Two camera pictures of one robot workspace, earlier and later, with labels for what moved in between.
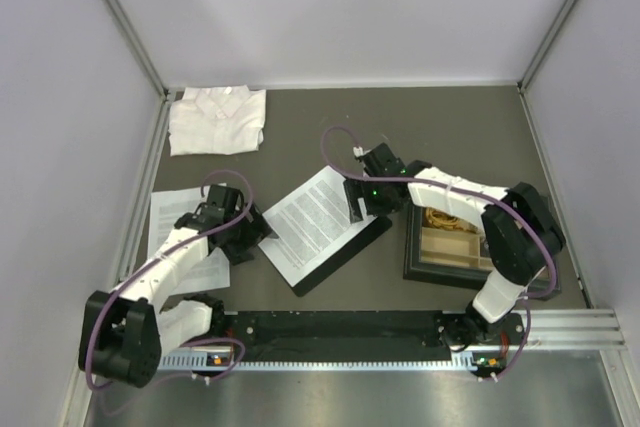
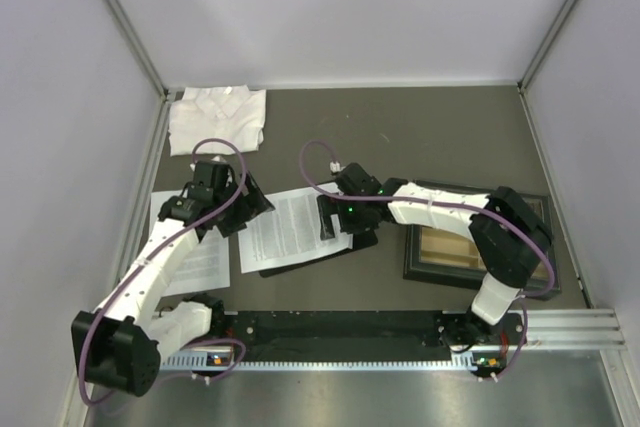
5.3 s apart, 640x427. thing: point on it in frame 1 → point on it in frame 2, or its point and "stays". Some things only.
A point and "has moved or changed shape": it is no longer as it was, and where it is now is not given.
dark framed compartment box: x=438 y=250 stays
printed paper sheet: x=166 y=207 stays
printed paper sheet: x=310 y=224 has moved or changed shape
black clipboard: x=371 y=233 → x=360 y=240
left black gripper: x=257 y=230 → x=251 y=206
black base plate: x=364 y=328 stays
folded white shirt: x=216 y=120 stays
